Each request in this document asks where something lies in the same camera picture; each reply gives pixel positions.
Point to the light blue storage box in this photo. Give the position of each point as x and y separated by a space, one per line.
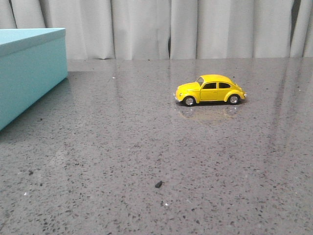
32 62

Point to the white pleated curtain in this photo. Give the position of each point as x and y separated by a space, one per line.
171 29

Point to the yellow toy beetle car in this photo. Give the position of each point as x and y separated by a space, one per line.
210 88

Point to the small black debris piece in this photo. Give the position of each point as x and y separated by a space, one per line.
158 184

